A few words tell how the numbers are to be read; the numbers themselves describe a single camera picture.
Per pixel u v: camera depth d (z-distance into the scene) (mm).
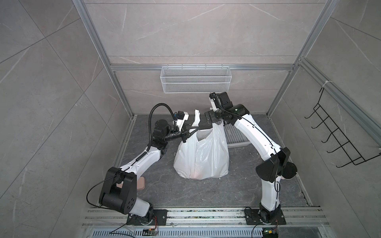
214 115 744
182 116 647
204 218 746
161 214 744
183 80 1004
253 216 730
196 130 730
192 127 709
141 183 832
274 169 554
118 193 425
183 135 662
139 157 518
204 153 800
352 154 603
